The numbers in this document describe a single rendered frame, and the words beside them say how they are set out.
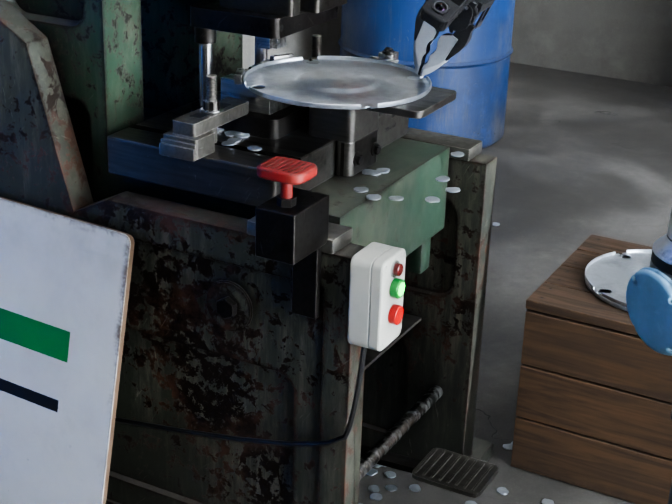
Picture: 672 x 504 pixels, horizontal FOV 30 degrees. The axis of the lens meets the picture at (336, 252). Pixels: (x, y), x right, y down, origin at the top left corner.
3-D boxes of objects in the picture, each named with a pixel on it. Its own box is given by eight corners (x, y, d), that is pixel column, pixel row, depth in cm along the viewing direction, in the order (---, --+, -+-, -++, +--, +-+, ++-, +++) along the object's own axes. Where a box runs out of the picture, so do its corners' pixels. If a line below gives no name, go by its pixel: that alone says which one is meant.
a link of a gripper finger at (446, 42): (445, 78, 202) (472, 30, 197) (432, 87, 197) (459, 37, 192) (430, 68, 203) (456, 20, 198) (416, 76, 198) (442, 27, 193)
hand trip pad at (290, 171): (320, 217, 167) (321, 162, 164) (297, 231, 162) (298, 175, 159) (275, 207, 170) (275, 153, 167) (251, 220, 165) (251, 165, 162)
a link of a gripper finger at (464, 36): (457, 64, 196) (483, 16, 191) (453, 66, 194) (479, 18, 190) (432, 48, 197) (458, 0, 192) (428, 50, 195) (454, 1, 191)
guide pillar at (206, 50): (216, 103, 197) (215, 15, 192) (208, 107, 196) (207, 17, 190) (204, 101, 198) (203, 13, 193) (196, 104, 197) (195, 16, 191)
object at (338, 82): (461, 103, 186) (461, 98, 185) (272, 115, 177) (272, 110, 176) (391, 56, 211) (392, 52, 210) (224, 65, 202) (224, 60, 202)
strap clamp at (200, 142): (255, 133, 194) (255, 67, 190) (193, 162, 180) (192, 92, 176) (222, 126, 196) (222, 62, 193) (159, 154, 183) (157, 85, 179)
